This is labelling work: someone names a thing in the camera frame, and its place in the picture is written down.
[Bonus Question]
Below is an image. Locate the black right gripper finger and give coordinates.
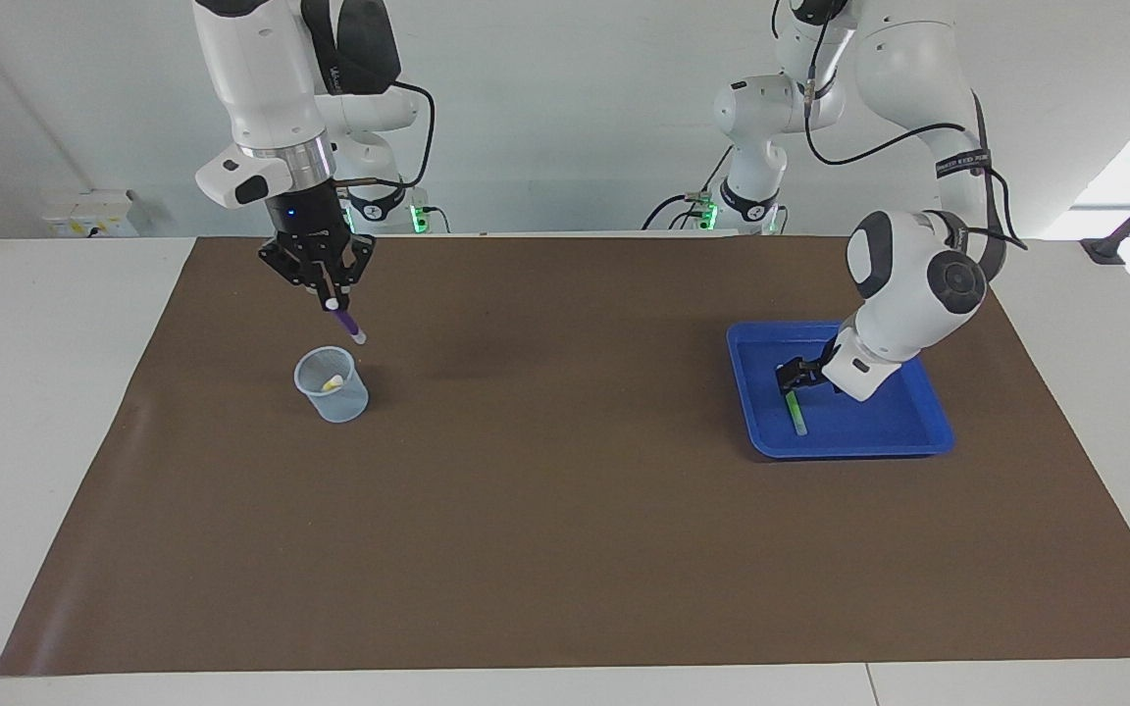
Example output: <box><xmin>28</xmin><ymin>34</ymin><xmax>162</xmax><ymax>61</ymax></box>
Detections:
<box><xmin>258</xmin><ymin>240</ymin><xmax>335</xmax><ymax>313</ymax></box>
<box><xmin>328</xmin><ymin>233</ymin><xmax>376</xmax><ymax>307</ymax></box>

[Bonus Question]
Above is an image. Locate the brown table mat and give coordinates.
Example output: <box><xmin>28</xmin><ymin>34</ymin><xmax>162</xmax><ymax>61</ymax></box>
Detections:
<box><xmin>0</xmin><ymin>233</ymin><xmax>1130</xmax><ymax>678</ymax></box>

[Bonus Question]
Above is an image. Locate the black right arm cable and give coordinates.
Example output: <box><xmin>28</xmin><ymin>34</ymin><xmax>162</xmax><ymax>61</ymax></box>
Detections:
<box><xmin>333</xmin><ymin>78</ymin><xmax>437</xmax><ymax>193</ymax></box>

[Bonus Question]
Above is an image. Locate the white wall socket box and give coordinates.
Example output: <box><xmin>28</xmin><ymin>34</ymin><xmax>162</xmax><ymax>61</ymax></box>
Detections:
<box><xmin>43</xmin><ymin>189</ymin><xmax>139</xmax><ymax>238</ymax></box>

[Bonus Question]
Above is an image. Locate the black left base cable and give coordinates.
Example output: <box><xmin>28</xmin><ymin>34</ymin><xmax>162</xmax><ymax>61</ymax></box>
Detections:
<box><xmin>642</xmin><ymin>152</ymin><xmax>734</xmax><ymax>232</ymax></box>

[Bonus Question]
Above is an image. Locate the purple marker pen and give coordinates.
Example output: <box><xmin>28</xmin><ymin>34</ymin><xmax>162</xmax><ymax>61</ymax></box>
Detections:
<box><xmin>323</xmin><ymin>297</ymin><xmax>368</xmax><ymax>345</ymax></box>

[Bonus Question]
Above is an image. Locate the translucent plastic cup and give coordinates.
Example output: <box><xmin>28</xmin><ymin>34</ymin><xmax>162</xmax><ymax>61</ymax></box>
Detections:
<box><xmin>293</xmin><ymin>345</ymin><xmax>371</xmax><ymax>425</ymax></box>

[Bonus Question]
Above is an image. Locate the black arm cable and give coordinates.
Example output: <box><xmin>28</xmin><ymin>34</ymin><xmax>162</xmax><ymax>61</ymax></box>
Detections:
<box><xmin>804</xmin><ymin>0</ymin><xmax>1030</xmax><ymax>252</ymax></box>
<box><xmin>333</xmin><ymin>78</ymin><xmax>437</xmax><ymax>193</ymax></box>

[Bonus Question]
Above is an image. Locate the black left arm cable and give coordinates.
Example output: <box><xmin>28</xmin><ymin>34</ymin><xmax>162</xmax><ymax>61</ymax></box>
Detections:
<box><xmin>804</xmin><ymin>0</ymin><xmax>1030</xmax><ymax>252</ymax></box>

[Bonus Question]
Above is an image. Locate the blue plastic tray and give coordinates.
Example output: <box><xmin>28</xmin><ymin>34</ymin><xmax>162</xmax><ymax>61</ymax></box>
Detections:
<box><xmin>727</xmin><ymin>320</ymin><xmax>955</xmax><ymax>460</ymax></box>

